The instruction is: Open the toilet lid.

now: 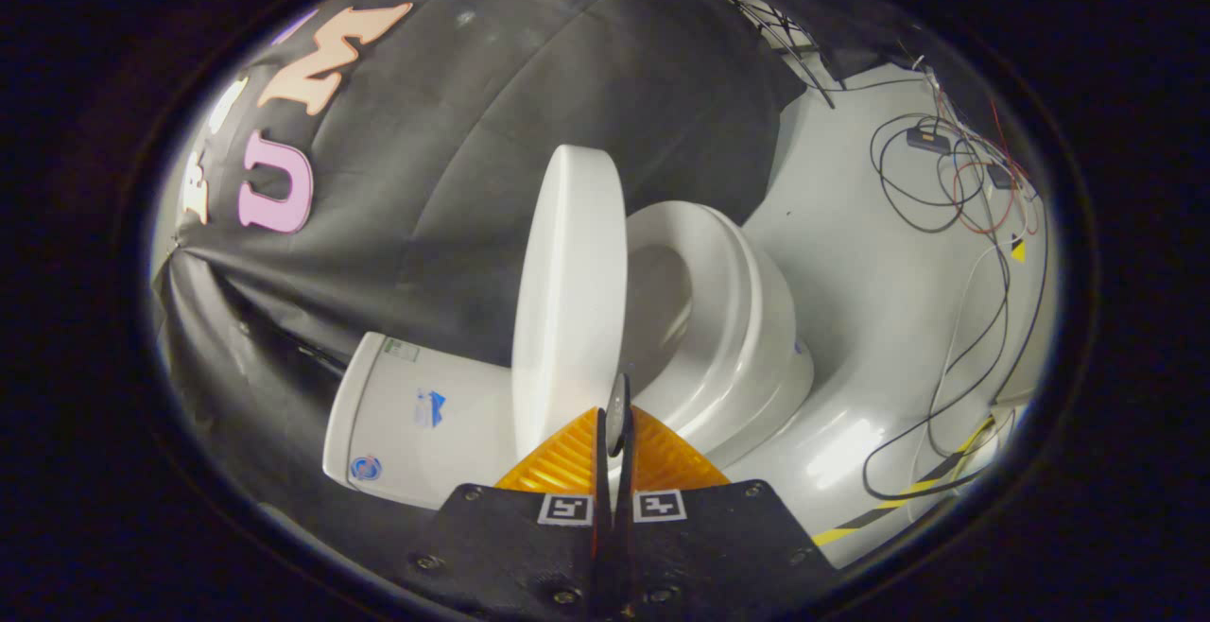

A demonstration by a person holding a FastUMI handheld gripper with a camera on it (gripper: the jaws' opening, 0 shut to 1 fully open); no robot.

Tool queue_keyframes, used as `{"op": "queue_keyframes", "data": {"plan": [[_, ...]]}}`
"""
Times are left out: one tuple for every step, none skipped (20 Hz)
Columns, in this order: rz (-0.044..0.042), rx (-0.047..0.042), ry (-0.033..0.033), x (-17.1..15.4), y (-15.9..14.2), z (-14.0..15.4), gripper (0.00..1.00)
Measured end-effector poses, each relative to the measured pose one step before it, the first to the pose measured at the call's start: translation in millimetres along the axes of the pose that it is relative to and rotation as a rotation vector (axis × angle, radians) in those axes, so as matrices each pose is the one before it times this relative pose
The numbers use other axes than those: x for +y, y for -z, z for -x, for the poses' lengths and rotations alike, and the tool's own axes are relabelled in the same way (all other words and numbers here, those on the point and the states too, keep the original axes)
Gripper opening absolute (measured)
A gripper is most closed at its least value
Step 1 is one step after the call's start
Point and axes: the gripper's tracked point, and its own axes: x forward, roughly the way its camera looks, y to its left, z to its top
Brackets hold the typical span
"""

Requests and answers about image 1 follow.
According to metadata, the red cable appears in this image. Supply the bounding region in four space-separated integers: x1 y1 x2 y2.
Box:
950 97 1041 237

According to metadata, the white toilet seat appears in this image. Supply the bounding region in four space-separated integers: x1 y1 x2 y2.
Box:
619 201 800 434

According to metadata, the black floor cable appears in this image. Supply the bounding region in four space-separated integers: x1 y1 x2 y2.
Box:
862 112 1050 502

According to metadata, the black tripod stand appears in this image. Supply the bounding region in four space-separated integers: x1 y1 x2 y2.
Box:
737 0 838 110

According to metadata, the yellow black floor tape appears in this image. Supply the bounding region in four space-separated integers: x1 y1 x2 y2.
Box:
813 414 999 547

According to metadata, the white toilet lid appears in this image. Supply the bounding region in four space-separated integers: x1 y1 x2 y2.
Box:
511 145 629 458

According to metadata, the black round lid tab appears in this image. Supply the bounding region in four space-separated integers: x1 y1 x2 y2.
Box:
605 373 632 458

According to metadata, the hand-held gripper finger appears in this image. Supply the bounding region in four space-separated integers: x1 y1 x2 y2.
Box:
406 406 612 622
614 406 838 622

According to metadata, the white ceramic toilet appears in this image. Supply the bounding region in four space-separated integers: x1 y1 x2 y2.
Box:
323 201 816 510

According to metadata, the black backdrop cloth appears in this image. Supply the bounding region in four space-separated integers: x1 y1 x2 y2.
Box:
151 0 946 547

